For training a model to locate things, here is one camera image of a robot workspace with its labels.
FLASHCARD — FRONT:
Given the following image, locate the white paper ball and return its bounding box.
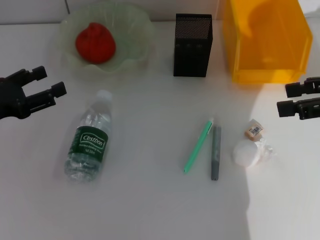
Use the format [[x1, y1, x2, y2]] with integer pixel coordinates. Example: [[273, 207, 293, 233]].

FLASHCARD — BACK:
[[232, 136, 277, 169]]

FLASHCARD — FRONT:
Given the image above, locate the grey marker pen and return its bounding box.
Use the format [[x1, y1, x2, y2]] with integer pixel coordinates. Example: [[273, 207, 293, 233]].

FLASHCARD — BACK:
[[210, 124, 222, 181]]

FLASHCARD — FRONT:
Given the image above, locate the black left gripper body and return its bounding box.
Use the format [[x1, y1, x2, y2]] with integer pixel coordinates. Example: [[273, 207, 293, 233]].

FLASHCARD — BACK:
[[0, 74, 28, 121]]

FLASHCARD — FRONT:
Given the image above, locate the clear green-label water bottle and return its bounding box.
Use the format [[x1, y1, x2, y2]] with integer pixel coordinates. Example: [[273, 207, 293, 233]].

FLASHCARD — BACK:
[[63, 89, 114, 183]]

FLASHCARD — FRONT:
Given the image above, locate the green pen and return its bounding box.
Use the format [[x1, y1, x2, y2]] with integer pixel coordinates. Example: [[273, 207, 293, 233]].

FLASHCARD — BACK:
[[183, 117, 215, 174]]

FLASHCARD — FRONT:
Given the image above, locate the red round fruit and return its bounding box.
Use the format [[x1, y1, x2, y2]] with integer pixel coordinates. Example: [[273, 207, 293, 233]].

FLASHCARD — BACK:
[[75, 22, 117, 65]]

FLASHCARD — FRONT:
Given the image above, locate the black mesh pen holder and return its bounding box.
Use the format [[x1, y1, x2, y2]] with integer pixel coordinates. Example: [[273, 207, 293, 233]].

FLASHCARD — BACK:
[[173, 13, 213, 78]]

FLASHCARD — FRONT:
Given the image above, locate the beige eraser with barcode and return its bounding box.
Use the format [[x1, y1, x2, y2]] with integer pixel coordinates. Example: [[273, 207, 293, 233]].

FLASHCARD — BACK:
[[244, 118, 265, 143]]

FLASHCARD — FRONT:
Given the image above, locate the green glass fruit plate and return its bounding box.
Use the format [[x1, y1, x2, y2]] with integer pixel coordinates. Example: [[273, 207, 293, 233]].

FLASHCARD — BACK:
[[55, 2, 159, 74]]

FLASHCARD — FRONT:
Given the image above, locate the yellow plastic storage bin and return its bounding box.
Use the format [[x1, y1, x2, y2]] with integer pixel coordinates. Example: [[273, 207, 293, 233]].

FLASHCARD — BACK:
[[222, 0, 314, 85]]

